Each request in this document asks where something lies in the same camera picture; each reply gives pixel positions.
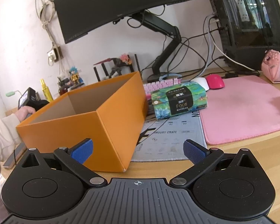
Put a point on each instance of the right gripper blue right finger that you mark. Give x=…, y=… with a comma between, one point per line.
x=204, y=160

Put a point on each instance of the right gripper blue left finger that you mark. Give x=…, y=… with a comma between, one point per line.
x=72, y=160

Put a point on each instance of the cream sleeve left forearm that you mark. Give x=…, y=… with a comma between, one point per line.
x=3, y=142

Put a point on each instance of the person's left hand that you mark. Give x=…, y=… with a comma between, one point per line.
x=24, y=112

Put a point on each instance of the yellow spray bottle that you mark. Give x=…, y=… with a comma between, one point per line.
x=46, y=91

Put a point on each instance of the grey printed desk mat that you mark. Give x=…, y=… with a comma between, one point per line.
x=162, y=140

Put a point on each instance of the blue haired anime figure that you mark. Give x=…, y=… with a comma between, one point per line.
x=75, y=77

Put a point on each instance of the orange cardboard box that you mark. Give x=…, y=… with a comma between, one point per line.
x=111, y=113

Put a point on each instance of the green floral tissue pack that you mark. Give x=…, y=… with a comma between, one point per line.
x=178, y=99

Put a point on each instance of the pink mouse pad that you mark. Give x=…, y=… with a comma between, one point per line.
x=247, y=107

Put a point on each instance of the white computer mouse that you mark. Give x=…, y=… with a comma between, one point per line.
x=202, y=82

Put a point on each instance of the pink computer mouse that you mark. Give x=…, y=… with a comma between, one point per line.
x=215, y=82

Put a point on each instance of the pink keyboard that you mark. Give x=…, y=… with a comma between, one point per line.
x=151, y=87

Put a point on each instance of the pink haired anime figure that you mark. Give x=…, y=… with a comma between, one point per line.
x=123, y=61

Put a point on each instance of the black computer tower case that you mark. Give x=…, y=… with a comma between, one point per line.
x=249, y=28

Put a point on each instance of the white wall power socket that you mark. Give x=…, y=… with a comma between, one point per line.
x=55, y=54

